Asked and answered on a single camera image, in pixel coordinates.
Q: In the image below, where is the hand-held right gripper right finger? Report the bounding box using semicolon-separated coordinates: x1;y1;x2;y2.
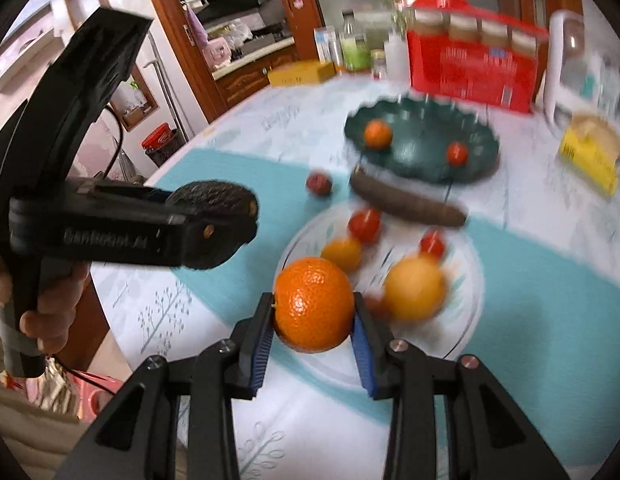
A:
351;291;571;480

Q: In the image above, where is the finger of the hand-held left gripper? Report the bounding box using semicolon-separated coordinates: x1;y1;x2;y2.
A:
182;211;261;272
77;180;175;207

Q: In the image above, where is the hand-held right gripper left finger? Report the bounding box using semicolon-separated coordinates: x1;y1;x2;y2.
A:
55;292;278;480

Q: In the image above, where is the dark red fruit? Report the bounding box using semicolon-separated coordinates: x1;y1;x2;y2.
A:
306;171;334;197
362;295;391;319

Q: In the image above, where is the large yellow orange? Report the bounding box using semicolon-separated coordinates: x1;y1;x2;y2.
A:
383;255;447;322

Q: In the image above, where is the white printed plate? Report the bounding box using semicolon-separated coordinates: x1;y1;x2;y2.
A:
276;199;487;396

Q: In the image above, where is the small orange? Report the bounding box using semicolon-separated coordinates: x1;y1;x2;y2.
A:
364;119;394;150
321;237;364;272

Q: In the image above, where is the red tomato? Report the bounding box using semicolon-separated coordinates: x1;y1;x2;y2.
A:
445;141;470;166
348;208;382;243
420;232;446;259

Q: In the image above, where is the green scalloped plate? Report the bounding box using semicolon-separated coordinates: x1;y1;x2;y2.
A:
343;99;501;184

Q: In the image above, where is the person's left hand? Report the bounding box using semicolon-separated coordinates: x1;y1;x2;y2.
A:
0;252;92;356

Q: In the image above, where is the red lidded tin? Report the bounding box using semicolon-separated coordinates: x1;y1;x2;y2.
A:
141;122;185;169

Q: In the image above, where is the wooden shelf cabinet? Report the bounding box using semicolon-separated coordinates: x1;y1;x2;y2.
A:
137;0;323;123

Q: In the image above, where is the pink box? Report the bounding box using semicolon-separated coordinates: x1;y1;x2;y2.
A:
205;39;237;72

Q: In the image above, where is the purple hanging cloth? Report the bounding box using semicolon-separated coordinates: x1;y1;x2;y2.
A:
184;2;209;47

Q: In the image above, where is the yellow cardboard box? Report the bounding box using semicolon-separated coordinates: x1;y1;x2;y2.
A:
267;60;337;87

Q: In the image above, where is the person's beige clothing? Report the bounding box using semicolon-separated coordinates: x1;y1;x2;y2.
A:
0;340;108;480

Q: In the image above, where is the white and blue carton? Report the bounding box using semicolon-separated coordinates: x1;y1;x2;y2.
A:
313;26;341;66

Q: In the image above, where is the clear bottle green label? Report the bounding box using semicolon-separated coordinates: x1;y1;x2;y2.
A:
340;10;372;72

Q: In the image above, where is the white squeeze bottle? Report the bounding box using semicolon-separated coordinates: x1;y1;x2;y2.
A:
384;30;409;81

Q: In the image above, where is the red gift box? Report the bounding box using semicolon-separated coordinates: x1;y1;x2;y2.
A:
406;0;550;114

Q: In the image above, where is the yellow tissue pack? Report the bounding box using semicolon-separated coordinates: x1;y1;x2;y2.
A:
556;111;620;197

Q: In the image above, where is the white lidded jar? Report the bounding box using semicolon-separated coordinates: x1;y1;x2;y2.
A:
415;10;449;42
481;19;513;47
449;12;481;44

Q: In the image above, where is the black cable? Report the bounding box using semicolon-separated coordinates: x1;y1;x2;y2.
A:
106;102;127;178

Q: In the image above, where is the red cable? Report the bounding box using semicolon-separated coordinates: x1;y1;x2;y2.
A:
64;365;122;397

